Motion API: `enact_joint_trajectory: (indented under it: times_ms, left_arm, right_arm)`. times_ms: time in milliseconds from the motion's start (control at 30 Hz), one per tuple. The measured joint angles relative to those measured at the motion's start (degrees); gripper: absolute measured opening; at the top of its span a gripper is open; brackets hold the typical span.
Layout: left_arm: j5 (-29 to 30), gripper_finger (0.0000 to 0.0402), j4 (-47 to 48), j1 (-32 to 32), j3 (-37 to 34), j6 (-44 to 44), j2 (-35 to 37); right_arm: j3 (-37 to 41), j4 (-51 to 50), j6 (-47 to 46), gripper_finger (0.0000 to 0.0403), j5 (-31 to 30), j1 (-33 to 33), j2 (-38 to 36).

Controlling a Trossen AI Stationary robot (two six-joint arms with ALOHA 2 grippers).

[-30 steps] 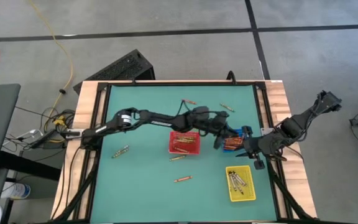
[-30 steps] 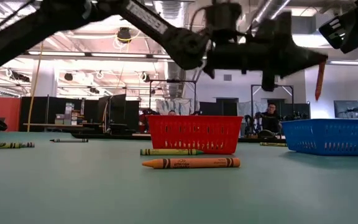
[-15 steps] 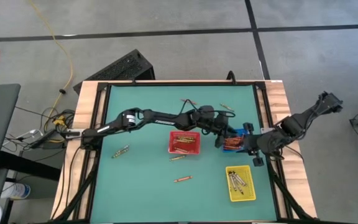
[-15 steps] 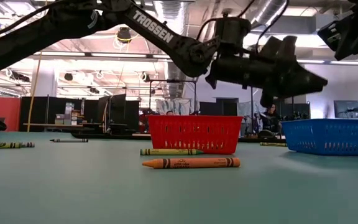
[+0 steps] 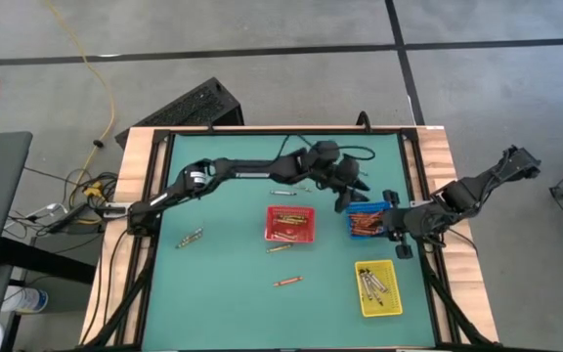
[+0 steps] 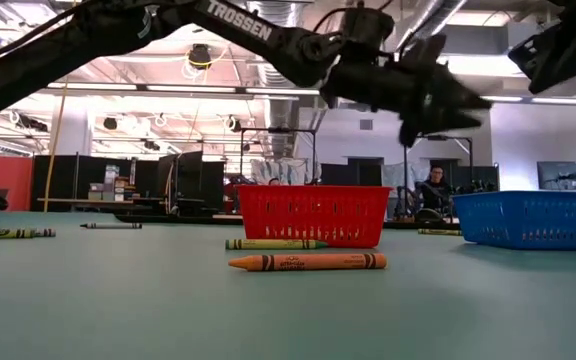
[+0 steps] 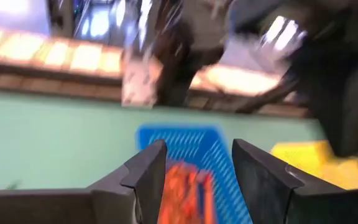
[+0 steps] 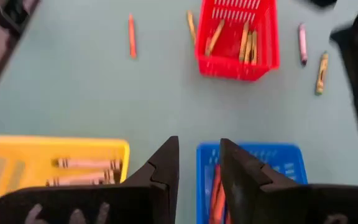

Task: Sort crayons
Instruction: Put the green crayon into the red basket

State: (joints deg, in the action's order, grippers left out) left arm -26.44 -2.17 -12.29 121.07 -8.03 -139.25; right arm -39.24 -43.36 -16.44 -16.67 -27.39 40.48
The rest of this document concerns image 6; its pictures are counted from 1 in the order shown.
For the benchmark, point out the wooden bench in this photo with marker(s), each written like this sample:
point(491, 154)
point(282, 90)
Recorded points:
point(78, 201)

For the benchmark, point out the grey crayon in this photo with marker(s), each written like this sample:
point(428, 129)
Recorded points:
point(45, 232)

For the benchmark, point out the green table mat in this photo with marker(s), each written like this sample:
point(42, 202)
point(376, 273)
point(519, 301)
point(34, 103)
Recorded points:
point(168, 310)

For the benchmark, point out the orange crayon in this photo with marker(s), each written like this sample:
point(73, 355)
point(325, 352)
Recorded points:
point(313, 262)

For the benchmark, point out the long ceiling light bar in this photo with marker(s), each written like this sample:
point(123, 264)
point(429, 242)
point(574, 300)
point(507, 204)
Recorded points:
point(193, 88)

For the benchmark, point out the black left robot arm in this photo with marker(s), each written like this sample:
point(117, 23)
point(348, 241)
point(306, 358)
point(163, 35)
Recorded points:
point(293, 50)

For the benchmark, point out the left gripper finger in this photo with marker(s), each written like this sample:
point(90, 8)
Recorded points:
point(453, 95)
point(438, 120)

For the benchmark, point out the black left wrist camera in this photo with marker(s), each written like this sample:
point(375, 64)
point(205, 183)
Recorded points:
point(425, 50)

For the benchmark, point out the red partition panel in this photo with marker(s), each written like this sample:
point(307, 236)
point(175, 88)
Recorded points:
point(5, 182)

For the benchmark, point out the red plastic basket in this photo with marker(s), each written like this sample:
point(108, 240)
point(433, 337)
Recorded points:
point(313, 215)

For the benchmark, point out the yellow green crayon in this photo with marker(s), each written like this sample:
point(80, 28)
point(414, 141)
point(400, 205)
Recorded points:
point(3, 233)
point(440, 231)
point(278, 244)

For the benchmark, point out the dark computer monitor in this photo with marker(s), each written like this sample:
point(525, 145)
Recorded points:
point(560, 175)

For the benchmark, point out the black stand frame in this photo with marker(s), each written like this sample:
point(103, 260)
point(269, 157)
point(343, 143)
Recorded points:
point(455, 137)

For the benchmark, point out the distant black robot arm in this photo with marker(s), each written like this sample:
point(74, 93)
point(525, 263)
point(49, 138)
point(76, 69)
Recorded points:
point(575, 176)

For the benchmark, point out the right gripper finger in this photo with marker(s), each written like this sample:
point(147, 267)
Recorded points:
point(548, 60)

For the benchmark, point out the white patterned cloth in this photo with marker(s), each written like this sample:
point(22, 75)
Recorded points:
point(303, 170)

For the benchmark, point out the white crayon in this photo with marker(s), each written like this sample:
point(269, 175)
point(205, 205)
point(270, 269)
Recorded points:
point(113, 225)

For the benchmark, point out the black ceiling camera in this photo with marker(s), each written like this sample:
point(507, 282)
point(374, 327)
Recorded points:
point(199, 56)

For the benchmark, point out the person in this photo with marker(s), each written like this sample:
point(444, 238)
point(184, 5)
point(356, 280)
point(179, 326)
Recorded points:
point(274, 182)
point(435, 192)

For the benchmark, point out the black partition wall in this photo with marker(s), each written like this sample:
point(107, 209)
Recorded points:
point(58, 180)

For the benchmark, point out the silver ventilation duct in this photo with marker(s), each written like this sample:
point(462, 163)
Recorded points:
point(280, 115)

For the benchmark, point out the blue plastic basket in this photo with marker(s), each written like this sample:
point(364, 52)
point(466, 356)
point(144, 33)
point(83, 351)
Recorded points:
point(533, 220)

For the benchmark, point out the stacked storage boxes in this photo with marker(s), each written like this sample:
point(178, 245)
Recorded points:
point(110, 180)

